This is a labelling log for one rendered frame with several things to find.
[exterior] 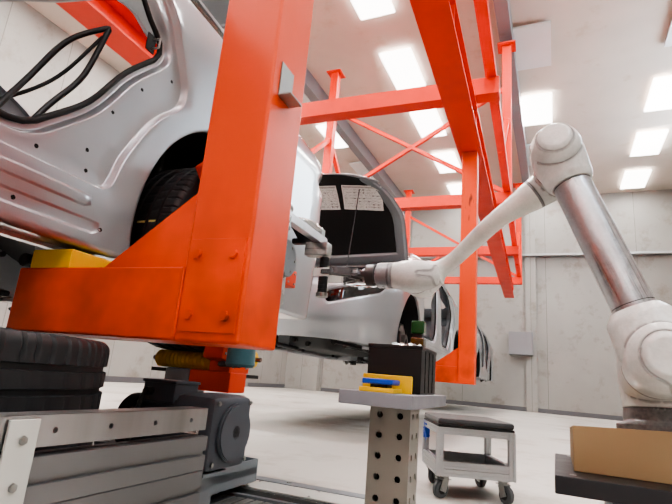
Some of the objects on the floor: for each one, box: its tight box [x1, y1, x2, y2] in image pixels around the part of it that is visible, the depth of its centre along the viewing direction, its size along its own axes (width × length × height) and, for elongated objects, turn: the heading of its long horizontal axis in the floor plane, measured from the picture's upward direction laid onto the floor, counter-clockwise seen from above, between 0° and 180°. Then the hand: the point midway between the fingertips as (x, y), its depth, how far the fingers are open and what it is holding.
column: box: [364, 406, 420, 504], centre depth 118 cm, size 10×10×42 cm
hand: (323, 275), depth 179 cm, fingers open, 11 cm apart
